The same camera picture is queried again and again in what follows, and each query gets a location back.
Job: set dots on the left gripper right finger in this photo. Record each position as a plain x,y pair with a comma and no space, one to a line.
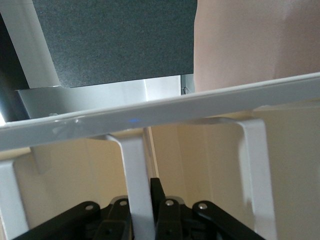
200,220

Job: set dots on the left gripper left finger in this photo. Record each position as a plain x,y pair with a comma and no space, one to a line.
75,220

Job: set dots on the white plastic drawer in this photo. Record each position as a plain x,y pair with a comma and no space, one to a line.
255,162

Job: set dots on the dark grey textured panel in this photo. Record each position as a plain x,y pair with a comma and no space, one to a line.
100,97

